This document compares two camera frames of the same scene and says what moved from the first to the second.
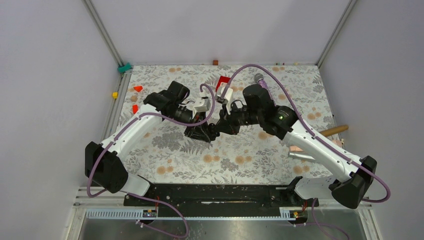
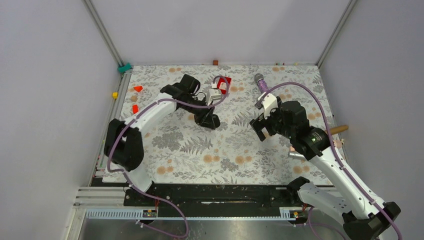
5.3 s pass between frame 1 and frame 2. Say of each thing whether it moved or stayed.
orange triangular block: stayed
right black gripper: moved
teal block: stayed
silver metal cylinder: stayed
